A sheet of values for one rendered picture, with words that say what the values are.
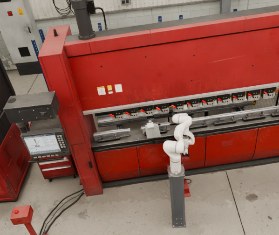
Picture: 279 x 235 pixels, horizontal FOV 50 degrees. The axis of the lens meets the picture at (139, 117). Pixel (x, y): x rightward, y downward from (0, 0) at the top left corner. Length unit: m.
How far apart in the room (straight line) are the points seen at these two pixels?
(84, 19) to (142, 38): 0.66
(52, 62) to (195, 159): 2.43
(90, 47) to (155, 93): 1.00
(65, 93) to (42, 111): 0.41
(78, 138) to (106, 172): 0.84
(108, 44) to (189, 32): 0.89
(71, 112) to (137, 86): 0.84
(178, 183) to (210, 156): 1.16
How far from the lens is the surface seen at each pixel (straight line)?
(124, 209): 4.42
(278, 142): 4.77
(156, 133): 3.92
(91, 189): 4.55
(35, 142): 3.47
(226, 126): 4.21
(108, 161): 4.28
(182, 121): 3.37
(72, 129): 3.78
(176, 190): 3.58
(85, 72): 3.56
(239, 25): 3.60
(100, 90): 3.67
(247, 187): 4.66
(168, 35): 3.41
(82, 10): 3.35
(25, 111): 3.25
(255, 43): 3.80
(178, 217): 4.01
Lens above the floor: 3.55
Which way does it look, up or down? 37 degrees down
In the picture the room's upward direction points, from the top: 8 degrees counter-clockwise
